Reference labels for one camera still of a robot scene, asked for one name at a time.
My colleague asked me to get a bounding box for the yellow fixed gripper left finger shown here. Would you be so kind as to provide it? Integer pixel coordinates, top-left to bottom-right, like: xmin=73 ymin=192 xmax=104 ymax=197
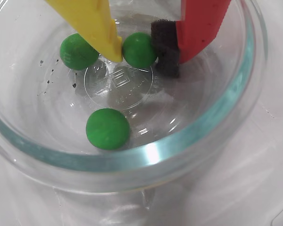
xmin=46 ymin=0 xmax=123 ymax=63

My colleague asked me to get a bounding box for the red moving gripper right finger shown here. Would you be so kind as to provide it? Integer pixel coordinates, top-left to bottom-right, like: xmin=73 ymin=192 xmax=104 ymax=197
xmin=150 ymin=0 xmax=231 ymax=79

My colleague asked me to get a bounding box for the green pill ball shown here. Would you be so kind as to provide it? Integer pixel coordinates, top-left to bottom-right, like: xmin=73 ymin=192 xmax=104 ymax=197
xmin=59 ymin=32 xmax=100 ymax=71
xmin=122 ymin=32 xmax=158 ymax=68
xmin=85 ymin=107 xmax=130 ymax=151

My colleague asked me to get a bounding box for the clear glass bowl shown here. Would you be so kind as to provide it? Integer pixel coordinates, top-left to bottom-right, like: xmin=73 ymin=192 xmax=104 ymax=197
xmin=0 ymin=0 xmax=269 ymax=194

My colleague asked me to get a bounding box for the white tablecloth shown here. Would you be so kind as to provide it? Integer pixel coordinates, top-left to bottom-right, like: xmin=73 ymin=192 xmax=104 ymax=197
xmin=0 ymin=0 xmax=283 ymax=226

